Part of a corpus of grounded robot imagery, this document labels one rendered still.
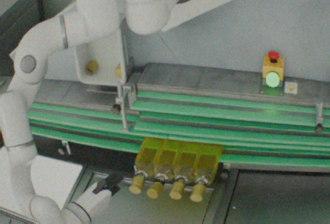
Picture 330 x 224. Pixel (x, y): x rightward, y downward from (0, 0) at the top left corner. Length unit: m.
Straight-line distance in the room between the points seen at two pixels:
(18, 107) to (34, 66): 0.10
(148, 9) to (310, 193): 0.84
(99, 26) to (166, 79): 0.48
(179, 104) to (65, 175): 0.48
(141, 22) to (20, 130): 0.37
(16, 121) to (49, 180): 0.59
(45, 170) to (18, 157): 0.60
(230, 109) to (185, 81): 0.17
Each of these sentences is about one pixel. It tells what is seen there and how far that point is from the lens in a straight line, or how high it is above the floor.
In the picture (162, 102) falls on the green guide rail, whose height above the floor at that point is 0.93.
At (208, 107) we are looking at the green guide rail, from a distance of 1.34.
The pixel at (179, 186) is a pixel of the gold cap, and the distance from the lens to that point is 1.27.
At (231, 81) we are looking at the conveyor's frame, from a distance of 1.40.
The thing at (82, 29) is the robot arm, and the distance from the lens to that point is 0.99.
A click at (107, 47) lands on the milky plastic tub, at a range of 1.52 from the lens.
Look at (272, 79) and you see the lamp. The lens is 1.34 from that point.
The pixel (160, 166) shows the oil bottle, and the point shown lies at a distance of 1.32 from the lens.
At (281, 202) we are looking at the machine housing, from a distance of 1.45.
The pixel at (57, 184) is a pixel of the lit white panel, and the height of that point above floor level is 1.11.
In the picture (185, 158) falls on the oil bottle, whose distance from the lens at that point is 1.34.
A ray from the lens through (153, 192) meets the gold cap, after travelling 1.26.
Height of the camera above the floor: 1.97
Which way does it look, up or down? 50 degrees down
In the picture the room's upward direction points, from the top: 156 degrees counter-clockwise
